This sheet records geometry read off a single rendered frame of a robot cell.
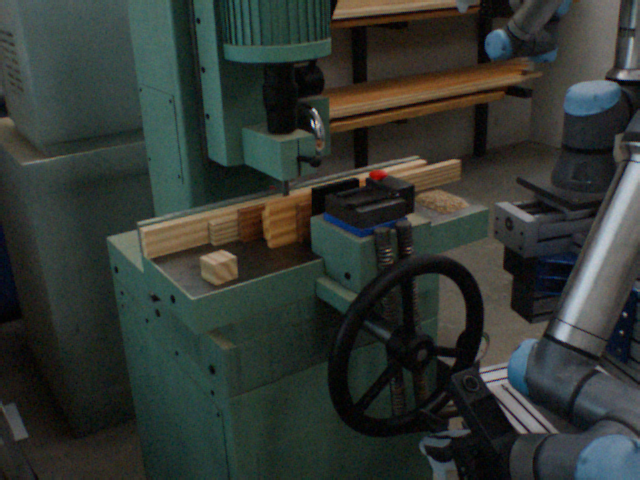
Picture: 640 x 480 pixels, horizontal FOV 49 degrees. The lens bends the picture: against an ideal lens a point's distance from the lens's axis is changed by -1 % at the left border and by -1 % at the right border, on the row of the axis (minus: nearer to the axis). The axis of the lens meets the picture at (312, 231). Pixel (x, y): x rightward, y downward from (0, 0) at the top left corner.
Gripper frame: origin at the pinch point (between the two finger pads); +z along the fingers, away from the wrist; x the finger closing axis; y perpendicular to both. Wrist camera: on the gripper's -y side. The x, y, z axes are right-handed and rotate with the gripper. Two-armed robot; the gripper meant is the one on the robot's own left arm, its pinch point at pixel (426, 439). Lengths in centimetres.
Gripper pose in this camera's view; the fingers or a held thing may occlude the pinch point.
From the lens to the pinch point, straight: 107.4
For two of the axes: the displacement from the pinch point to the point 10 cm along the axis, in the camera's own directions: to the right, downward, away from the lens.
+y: 3.1, 9.5, -0.7
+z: -4.5, 2.1, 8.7
